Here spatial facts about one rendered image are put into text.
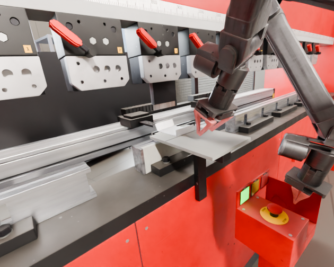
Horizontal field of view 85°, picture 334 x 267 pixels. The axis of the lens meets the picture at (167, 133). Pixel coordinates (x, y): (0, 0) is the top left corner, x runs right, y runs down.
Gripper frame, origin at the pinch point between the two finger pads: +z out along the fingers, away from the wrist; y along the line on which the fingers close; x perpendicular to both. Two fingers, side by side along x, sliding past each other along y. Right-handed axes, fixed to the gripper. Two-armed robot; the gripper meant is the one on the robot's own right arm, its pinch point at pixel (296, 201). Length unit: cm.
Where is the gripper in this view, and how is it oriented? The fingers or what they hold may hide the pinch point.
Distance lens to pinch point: 73.4
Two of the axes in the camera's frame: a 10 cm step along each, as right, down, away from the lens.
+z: -0.6, 8.7, 4.9
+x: -7.9, 2.6, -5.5
